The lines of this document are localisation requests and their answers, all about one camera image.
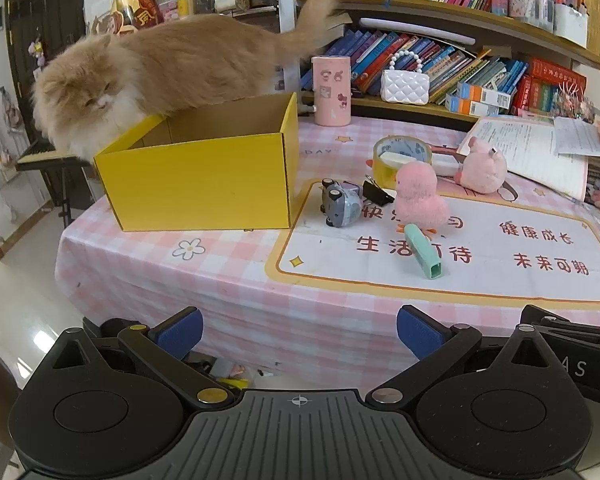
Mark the pink chick plush toy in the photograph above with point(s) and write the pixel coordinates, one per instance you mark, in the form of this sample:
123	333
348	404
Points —
417	195

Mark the keyboard stand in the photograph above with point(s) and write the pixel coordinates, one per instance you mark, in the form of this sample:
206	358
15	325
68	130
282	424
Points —
72	195

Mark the pink pig plush toy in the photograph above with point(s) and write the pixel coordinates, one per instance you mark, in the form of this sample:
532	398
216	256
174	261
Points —
482	167

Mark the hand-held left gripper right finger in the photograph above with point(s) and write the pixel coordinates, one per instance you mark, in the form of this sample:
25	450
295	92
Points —
417	332

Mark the white pen holder box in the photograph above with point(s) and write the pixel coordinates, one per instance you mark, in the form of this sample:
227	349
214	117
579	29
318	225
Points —
570	25

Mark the black binder clip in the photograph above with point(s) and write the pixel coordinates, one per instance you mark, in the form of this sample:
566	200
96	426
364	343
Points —
375	191

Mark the pink sticker cup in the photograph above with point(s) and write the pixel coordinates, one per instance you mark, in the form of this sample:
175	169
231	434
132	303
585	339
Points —
331	92

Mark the open paper workbook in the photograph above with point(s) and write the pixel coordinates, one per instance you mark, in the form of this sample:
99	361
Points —
525	150

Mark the orange and blue cartons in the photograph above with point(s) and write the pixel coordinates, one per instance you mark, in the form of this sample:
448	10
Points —
477	100

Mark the fortune god paper decoration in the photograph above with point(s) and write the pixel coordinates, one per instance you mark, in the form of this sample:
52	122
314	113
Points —
135	5

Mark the dark wooden door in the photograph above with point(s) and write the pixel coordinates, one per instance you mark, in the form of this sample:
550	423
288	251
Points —
35	20

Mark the orange fluffy cat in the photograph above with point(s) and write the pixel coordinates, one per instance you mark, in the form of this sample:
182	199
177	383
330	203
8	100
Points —
180	60

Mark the white shelf post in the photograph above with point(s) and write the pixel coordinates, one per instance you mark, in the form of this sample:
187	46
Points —
287	0

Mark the yellow tape roll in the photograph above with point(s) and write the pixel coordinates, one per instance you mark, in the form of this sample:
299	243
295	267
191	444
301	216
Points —
421	146

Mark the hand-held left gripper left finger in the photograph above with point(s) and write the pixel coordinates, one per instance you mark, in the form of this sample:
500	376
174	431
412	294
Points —
180	332

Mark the yellow cardboard box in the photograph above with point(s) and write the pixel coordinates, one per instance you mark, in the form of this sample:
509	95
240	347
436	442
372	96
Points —
195	190

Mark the grey toy car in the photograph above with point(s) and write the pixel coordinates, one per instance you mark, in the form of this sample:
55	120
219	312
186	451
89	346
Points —
342	202

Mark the wooden bookshelf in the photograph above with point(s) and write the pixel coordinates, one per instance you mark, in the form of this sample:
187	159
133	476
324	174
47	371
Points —
480	22

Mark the green plastic whistle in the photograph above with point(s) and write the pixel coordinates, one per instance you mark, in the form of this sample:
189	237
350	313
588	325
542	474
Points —
425	255

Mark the red dictionaries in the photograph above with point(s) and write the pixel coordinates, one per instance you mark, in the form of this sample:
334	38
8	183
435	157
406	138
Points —
550	87

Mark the loose printed sheet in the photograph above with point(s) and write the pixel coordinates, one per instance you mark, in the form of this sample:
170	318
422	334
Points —
580	137

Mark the white bottle yellow label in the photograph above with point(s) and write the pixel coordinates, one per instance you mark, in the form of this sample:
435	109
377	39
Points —
185	2

